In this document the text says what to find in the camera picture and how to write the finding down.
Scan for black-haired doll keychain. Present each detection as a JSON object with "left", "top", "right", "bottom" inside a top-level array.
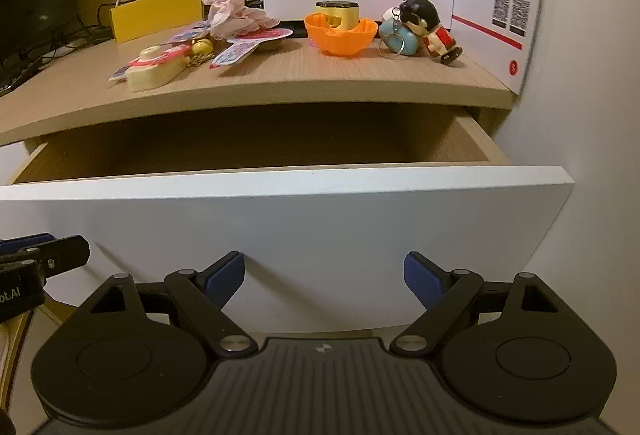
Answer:
[{"left": 377, "top": 0, "right": 466, "bottom": 65}]

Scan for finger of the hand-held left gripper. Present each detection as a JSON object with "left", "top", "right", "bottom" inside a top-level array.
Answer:
[
  {"left": 0, "top": 232, "right": 55, "bottom": 257},
  {"left": 0, "top": 236, "right": 92, "bottom": 285}
]

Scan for round container with red lid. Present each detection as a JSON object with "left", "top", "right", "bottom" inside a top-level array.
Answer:
[{"left": 227, "top": 26, "right": 294, "bottom": 52}]

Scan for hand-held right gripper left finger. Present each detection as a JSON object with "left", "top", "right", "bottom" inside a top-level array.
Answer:
[{"left": 90, "top": 251, "right": 258, "bottom": 359}]

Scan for black cable bundle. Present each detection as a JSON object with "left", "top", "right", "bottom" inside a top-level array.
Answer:
[{"left": 0, "top": 2, "right": 113, "bottom": 67}]

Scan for gold bell with chain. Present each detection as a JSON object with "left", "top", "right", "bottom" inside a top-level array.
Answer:
[{"left": 186, "top": 38, "right": 217, "bottom": 67}]

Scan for yellow cardboard box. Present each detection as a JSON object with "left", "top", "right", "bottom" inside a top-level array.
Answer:
[{"left": 109, "top": 0, "right": 204, "bottom": 45}]

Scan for orange plastic bowl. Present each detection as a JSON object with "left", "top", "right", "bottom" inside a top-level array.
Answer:
[{"left": 304, "top": 12, "right": 379, "bottom": 59}]

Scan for cream toy camera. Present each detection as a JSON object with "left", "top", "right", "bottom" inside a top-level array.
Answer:
[{"left": 125, "top": 44, "right": 192, "bottom": 92}]

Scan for yellow plastic cup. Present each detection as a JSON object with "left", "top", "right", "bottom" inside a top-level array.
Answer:
[{"left": 315, "top": 0, "right": 362, "bottom": 32}]

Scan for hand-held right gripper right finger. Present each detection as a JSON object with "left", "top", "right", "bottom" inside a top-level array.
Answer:
[{"left": 390, "top": 251, "right": 561, "bottom": 358}]

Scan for white drawer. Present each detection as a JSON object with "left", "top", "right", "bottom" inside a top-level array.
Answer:
[{"left": 0, "top": 108, "right": 575, "bottom": 334}]

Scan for light blue round case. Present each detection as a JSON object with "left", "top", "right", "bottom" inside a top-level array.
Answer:
[{"left": 378, "top": 8, "right": 419, "bottom": 57}]

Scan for white desk panel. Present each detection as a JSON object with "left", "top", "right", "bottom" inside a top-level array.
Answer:
[{"left": 0, "top": 142, "right": 27, "bottom": 187}]

